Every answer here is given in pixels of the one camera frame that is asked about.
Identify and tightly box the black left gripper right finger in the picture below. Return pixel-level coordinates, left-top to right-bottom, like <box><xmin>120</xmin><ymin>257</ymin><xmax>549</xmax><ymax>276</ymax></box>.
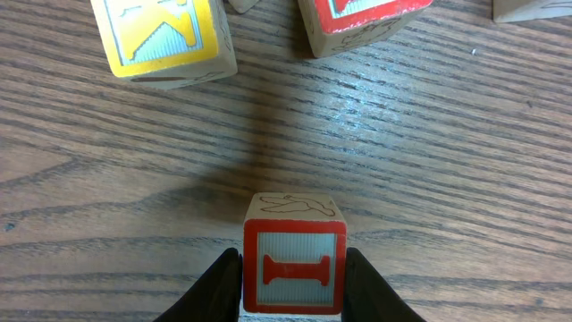
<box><xmin>341</xmin><ymin>248</ymin><xmax>425</xmax><ymax>322</ymax></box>

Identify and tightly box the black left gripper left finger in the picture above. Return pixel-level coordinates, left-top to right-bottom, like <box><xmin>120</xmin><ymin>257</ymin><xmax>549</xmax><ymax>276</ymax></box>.
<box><xmin>154</xmin><ymin>248</ymin><xmax>242</xmax><ymax>322</ymax></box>

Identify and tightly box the red framed wooden block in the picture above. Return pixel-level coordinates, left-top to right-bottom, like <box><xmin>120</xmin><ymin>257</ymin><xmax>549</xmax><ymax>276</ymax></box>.
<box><xmin>243</xmin><ymin>192</ymin><xmax>348</xmax><ymax>315</ymax></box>

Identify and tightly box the left yellow wooden block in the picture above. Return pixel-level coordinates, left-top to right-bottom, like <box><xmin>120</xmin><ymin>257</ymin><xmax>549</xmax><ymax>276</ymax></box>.
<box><xmin>91</xmin><ymin>0</ymin><xmax>238</xmax><ymax>89</ymax></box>

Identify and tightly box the yellow wooden block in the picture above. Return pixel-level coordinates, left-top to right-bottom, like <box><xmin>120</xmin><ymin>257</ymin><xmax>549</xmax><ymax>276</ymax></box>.
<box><xmin>492</xmin><ymin>0</ymin><xmax>571</xmax><ymax>23</ymax></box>
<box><xmin>91</xmin><ymin>0</ymin><xmax>238</xmax><ymax>89</ymax></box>

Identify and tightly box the red letter M block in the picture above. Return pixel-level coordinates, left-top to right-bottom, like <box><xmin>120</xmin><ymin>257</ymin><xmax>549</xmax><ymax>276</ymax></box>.
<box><xmin>299</xmin><ymin>0</ymin><xmax>433</xmax><ymax>57</ymax></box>

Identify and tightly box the right yellow wooden block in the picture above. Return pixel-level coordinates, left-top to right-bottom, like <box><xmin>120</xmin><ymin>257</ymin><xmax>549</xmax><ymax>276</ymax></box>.
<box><xmin>492</xmin><ymin>0</ymin><xmax>571</xmax><ymax>23</ymax></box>

